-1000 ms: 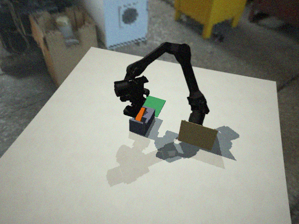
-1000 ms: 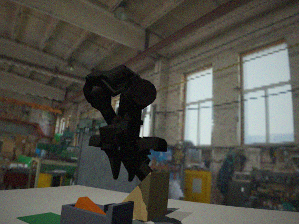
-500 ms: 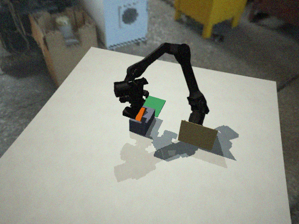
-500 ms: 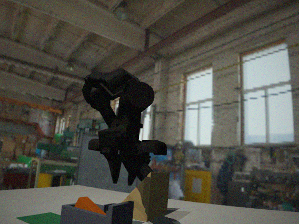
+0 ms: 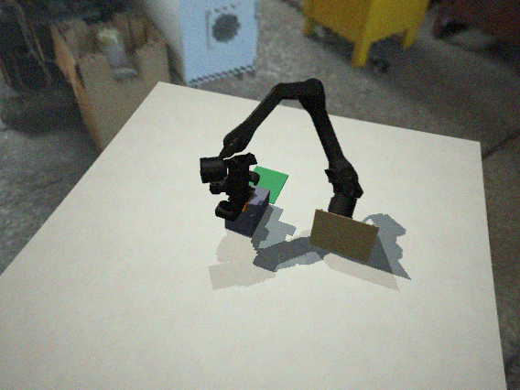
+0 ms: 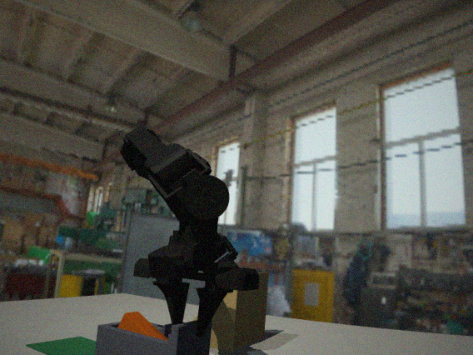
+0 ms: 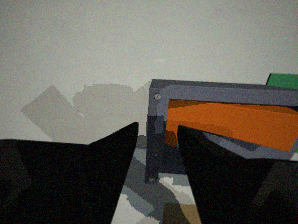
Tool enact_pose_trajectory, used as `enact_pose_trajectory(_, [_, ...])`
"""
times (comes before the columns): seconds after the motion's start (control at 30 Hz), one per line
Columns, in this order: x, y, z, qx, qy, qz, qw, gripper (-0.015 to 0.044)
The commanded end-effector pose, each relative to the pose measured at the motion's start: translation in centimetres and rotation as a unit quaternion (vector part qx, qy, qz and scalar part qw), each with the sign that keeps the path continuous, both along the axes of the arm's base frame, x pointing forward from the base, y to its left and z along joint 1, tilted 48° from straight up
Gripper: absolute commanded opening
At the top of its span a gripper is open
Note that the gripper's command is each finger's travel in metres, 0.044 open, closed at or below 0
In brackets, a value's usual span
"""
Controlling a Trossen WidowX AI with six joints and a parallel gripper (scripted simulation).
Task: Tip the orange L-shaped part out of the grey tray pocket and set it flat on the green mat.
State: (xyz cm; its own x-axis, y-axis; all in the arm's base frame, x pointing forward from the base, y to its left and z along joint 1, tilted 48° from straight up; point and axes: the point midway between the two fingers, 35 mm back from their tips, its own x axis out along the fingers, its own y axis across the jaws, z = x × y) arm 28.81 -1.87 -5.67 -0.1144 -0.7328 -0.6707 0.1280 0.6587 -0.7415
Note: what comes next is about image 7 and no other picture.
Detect orange l-shaped part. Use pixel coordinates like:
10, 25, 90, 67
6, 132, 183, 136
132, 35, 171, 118
164, 99, 298, 152

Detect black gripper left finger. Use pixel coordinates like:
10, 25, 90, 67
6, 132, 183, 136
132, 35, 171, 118
0, 122, 139, 224

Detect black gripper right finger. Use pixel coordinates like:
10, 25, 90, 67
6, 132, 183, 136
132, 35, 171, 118
177, 125, 298, 224

